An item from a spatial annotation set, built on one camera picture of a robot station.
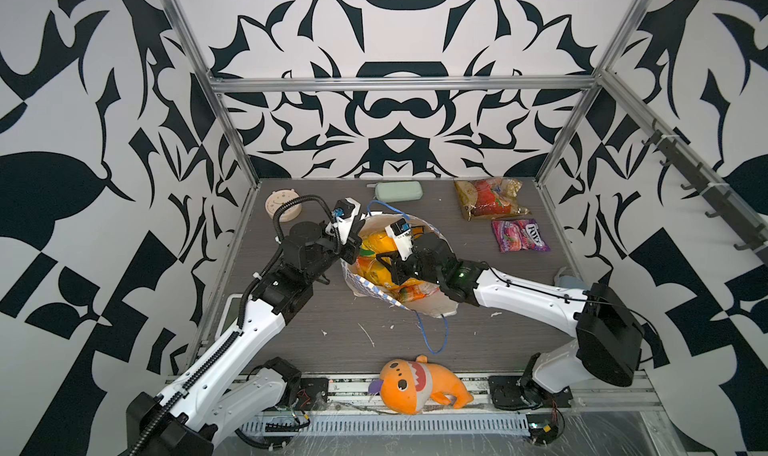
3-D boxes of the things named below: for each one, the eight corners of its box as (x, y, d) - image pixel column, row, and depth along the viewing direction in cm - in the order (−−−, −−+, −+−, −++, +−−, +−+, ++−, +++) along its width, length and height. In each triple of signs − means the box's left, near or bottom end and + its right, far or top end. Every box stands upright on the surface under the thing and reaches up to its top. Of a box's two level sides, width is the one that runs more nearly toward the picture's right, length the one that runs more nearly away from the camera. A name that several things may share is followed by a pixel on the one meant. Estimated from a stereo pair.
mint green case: (374, 202, 116) (374, 196, 113) (374, 186, 121) (374, 181, 118) (422, 202, 116) (423, 197, 113) (420, 187, 121) (421, 181, 119)
